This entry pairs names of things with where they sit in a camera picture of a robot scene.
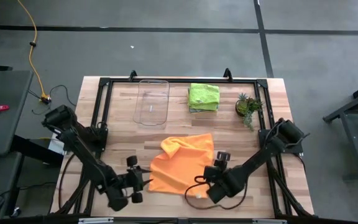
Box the black aluminium table frame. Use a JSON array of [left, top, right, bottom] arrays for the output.
[[50, 67, 315, 220]]

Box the grey microfiber towel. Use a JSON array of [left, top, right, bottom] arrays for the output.
[[188, 105, 219, 114]]

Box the grey metal desk frame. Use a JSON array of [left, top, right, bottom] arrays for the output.
[[323, 77, 358, 181]]

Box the orange microfiber towel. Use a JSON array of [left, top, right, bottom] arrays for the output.
[[147, 133, 215, 199]]

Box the white paper sheet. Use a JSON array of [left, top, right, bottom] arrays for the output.
[[47, 129, 70, 156]]

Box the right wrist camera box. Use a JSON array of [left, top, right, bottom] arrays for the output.
[[215, 151, 231, 169]]

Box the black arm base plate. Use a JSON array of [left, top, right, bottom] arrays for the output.
[[61, 135, 105, 154], [257, 129, 304, 156]]

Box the clear plastic bin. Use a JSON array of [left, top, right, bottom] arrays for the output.
[[132, 79, 170, 127]]

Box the grey side table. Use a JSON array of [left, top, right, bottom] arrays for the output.
[[0, 70, 34, 157]]

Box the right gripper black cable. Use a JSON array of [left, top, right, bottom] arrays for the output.
[[183, 175, 249, 211]]

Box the lime green microfiber towel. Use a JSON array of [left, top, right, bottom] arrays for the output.
[[187, 82, 221, 112]]

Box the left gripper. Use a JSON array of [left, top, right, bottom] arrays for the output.
[[118, 154, 154, 205]]

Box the thin black floor cable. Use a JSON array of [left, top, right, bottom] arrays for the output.
[[28, 83, 77, 116]]

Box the succulent in black pot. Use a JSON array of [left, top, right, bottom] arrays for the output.
[[234, 92, 264, 131]]

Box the yellow power cord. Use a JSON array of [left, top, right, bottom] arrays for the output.
[[17, 0, 52, 105]]

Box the silver frame bracket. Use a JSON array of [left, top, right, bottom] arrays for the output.
[[252, 218, 288, 224], [78, 217, 114, 224]]

